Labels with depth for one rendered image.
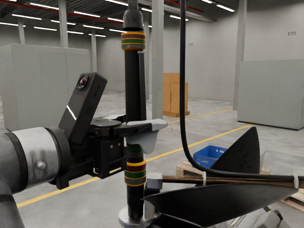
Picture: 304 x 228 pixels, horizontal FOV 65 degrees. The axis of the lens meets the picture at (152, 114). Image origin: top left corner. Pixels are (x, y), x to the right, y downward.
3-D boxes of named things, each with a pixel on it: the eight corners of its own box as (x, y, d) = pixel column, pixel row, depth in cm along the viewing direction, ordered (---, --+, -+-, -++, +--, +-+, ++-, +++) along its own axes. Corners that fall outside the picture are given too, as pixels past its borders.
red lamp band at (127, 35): (146, 41, 45) (146, 37, 45) (143, 37, 41) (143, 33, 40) (124, 41, 45) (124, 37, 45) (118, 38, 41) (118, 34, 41)
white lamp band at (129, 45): (146, 49, 45) (146, 45, 45) (143, 47, 41) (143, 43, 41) (124, 50, 45) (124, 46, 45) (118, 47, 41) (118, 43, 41)
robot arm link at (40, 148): (1, 127, 31) (27, 138, 26) (36, 122, 35) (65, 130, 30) (7, 180, 33) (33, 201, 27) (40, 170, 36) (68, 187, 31)
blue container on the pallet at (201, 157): (231, 162, 386) (232, 149, 382) (216, 174, 339) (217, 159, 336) (208, 157, 411) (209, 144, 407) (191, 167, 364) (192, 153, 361)
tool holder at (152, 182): (163, 211, 52) (163, 168, 50) (161, 232, 45) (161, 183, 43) (122, 208, 53) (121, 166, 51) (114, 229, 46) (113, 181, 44)
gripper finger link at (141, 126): (143, 129, 43) (96, 134, 39) (143, 119, 43) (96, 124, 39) (155, 135, 39) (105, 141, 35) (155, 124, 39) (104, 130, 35)
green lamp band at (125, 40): (146, 45, 45) (146, 41, 45) (143, 42, 41) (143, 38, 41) (124, 45, 45) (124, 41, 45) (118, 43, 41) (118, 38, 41)
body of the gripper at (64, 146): (103, 158, 45) (39, 179, 36) (101, 113, 44) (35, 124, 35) (131, 168, 40) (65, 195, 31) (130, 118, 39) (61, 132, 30)
